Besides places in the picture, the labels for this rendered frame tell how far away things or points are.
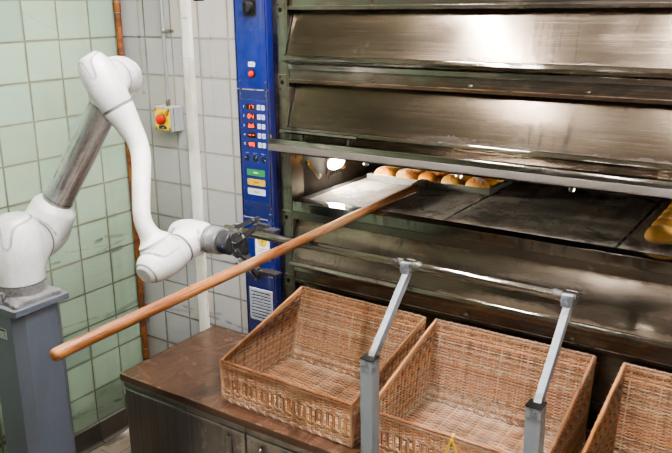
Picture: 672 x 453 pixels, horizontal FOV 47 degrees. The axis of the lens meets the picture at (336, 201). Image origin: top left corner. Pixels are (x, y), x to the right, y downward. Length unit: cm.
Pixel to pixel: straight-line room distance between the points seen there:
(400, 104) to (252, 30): 65
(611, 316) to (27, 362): 183
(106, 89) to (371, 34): 89
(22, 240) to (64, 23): 105
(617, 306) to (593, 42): 79
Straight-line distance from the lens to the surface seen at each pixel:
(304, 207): 291
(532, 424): 202
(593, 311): 250
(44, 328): 269
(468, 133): 250
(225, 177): 314
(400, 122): 261
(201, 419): 282
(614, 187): 223
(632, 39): 233
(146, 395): 300
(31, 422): 279
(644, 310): 248
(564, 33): 238
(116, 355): 370
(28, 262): 261
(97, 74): 244
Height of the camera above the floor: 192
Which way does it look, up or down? 15 degrees down
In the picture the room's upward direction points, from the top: 1 degrees counter-clockwise
